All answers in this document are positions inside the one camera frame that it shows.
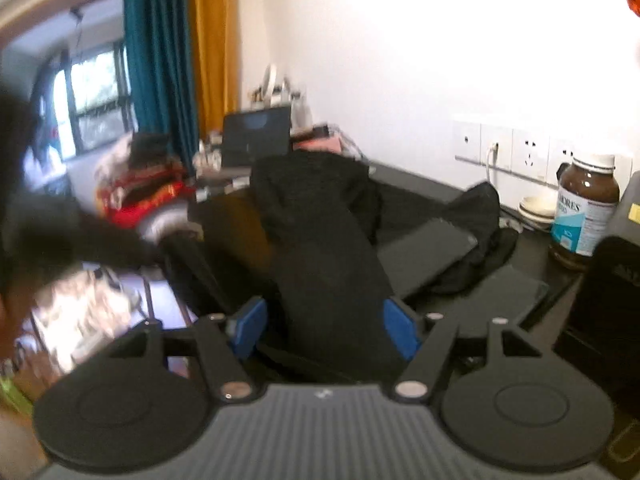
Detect dark phone on desk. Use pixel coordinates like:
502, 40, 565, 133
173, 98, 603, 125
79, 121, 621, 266
378, 218, 478, 298

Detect red garment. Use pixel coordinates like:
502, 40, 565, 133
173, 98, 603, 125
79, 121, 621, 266
96, 181, 195, 229

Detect black box on desk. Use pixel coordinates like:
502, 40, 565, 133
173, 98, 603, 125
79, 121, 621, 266
565, 174, 639, 402

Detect laptop computer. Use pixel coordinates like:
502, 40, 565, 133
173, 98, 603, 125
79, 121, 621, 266
220, 106, 292, 168

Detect brown fish oil bottle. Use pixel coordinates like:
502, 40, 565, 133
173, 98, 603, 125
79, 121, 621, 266
550, 152, 620, 270

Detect pink power strip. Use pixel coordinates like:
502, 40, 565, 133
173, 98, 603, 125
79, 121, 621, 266
291, 136, 343, 154

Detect cluttered white shelf items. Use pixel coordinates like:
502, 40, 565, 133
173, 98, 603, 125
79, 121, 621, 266
248, 63, 303, 110

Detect teal curtain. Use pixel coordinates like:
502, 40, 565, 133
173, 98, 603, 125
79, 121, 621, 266
124, 0, 198, 168

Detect mustard yellow curtain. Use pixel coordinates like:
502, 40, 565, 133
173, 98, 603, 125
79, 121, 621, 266
189, 0, 240, 136

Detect white charging cable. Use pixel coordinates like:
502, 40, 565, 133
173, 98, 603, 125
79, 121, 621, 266
485, 142, 500, 183

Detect white wall socket panel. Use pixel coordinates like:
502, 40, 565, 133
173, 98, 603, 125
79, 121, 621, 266
453, 127, 637, 191

